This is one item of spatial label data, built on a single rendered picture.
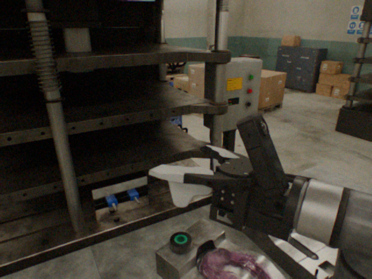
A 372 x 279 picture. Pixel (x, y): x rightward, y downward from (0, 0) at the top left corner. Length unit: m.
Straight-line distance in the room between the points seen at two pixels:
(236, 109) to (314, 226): 1.32
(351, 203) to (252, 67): 1.35
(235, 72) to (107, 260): 1.12
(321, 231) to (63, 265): 1.04
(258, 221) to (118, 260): 0.86
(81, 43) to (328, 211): 1.27
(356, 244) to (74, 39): 1.31
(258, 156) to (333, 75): 7.37
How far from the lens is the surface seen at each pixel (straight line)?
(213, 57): 1.32
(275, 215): 0.40
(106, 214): 1.43
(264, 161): 0.36
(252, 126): 0.36
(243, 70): 1.60
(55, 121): 1.15
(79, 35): 1.42
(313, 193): 0.36
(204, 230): 1.13
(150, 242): 1.25
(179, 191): 0.39
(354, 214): 0.36
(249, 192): 0.38
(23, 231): 1.51
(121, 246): 1.25
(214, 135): 1.44
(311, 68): 7.87
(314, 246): 1.20
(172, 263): 1.01
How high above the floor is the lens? 1.65
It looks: 24 degrees down
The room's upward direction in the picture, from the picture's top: straight up
